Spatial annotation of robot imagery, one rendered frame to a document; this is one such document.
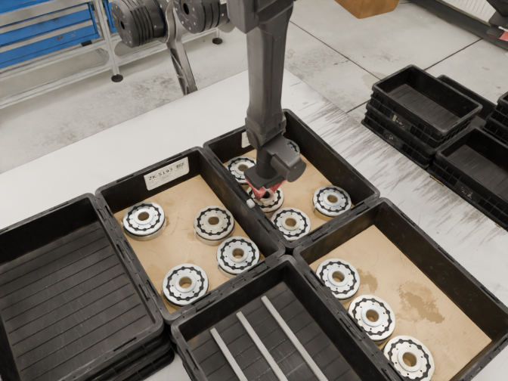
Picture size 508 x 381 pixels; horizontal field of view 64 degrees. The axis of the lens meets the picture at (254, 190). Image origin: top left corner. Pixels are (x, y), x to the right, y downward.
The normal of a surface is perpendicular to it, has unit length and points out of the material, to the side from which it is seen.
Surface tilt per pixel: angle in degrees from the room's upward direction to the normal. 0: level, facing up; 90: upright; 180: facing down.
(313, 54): 0
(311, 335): 0
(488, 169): 0
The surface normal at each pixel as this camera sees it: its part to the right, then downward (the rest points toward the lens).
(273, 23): 0.63, 0.72
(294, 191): 0.04, -0.63
